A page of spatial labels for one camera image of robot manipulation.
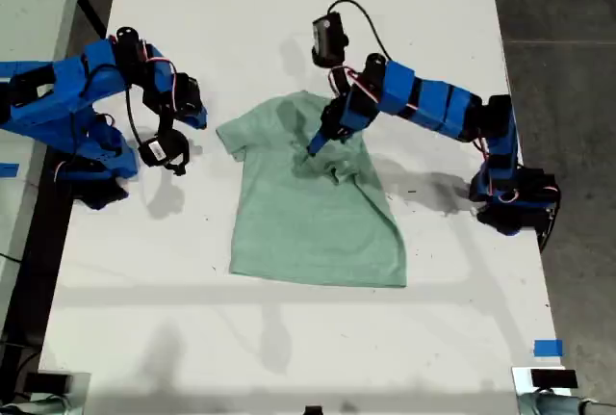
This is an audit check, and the black camera cable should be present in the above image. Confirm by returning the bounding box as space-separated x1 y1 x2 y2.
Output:
124 87 144 147
326 0 392 61

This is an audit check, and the black table leg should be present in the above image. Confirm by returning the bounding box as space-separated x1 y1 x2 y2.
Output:
79 0 108 43

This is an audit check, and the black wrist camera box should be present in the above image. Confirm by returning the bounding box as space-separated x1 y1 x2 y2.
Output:
138 129 192 176
311 11 350 68

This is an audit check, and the black table clamp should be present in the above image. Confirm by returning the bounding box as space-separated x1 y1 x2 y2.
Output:
537 205 562 253

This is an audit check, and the pale side table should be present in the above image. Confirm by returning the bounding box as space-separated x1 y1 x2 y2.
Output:
0 0 89 324

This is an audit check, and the pale green T-shirt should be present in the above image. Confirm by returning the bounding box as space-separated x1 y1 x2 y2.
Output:
215 90 408 289

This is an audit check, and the black camera stalk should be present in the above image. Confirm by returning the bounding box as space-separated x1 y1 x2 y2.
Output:
331 65 352 98
156 96 177 140

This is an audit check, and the blue tape square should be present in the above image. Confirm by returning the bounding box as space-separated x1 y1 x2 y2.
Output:
533 339 564 357

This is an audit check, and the shiny metal bracket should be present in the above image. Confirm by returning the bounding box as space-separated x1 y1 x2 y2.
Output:
511 366 574 415
28 371 91 415

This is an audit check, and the small black box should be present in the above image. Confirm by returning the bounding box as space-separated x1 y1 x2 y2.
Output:
23 373 72 393
530 369 578 387

